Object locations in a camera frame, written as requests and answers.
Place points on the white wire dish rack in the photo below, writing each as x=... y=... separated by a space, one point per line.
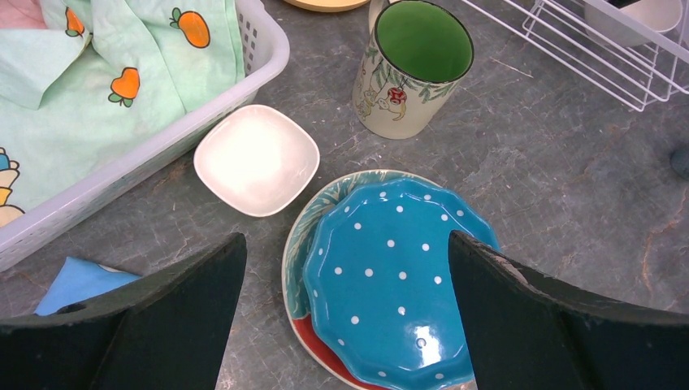
x=636 y=76

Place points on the green interior mug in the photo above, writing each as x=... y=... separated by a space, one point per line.
x=415 y=57

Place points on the orange plate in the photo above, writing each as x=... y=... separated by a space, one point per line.
x=327 y=6

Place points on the pink cloth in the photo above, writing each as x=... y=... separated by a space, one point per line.
x=21 y=14

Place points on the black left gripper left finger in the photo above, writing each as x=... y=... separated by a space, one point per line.
x=167 y=330

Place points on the blue printed cloth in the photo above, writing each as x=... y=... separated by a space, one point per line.
x=79 y=280

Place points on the green printed cloth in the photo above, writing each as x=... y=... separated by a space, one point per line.
x=103 y=77

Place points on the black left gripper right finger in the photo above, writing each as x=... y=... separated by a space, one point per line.
x=527 y=330

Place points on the white plastic basket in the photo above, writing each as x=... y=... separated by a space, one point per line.
x=265 y=50

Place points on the teal rimmed red plate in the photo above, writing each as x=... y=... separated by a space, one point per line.
x=297 y=247

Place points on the blue dotted plate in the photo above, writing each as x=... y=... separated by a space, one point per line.
x=380 y=291

